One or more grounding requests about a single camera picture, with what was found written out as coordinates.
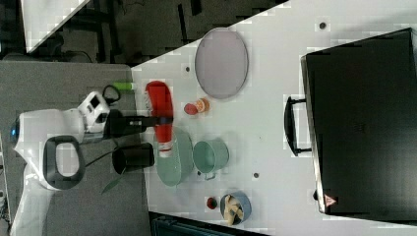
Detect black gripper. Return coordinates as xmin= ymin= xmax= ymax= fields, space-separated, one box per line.
xmin=103 ymin=109 xmax=173 ymax=138

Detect red plush ketchup bottle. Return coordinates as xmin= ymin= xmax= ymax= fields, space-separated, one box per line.
xmin=146 ymin=81 xmax=174 ymax=158

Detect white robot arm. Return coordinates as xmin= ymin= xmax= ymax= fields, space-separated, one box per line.
xmin=10 ymin=108 xmax=173 ymax=236

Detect red tomato toy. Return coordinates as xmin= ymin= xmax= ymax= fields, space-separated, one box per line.
xmin=184 ymin=103 xmax=198 ymax=115

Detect black cylinder cup lower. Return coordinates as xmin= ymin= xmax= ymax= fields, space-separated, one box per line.
xmin=112 ymin=143 xmax=154 ymax=174

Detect green marker tube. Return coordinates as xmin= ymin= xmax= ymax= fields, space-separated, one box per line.
xmin=113 ymin=82 xmax=137 ymax=90

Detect orange citrus slice toy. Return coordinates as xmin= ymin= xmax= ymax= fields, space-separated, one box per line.
xmin=195 ymin=98 xmax=210 ymax=113

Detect green metal pot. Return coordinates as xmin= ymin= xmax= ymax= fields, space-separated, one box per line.
xmin=193 ymin=139 xmax=229 ymax=180

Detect green leaf toy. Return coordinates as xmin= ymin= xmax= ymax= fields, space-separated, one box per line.
xmin=101 ymin=176 xmax=123 ymax=195

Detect grey round plate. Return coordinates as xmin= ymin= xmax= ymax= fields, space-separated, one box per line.
xmin=195 ymin=28 xmax=249 ymax=99

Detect small red strawberry toy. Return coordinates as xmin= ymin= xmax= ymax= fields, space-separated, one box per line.
xmin=207 ymin=197 xmax=217 ymax=209

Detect yellow banana pieces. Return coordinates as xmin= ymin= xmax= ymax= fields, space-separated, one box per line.
xmin=223 ymin=195 xmax=244 ymax=226

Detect blue bowl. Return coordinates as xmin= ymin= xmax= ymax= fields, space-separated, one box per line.
xmin=219 ymin=191 xmax=252 ymax=226

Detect black toaster oven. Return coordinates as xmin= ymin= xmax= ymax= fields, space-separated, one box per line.
xmin=300 ymin=28 xmax=417 ymax=225

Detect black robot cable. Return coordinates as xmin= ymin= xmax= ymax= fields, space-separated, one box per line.
xmin=86 ymin=84 xmax=122 ymax=168

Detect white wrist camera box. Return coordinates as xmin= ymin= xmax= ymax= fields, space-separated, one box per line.
xmin=78 ymin=91 xmax=110 ymax=133

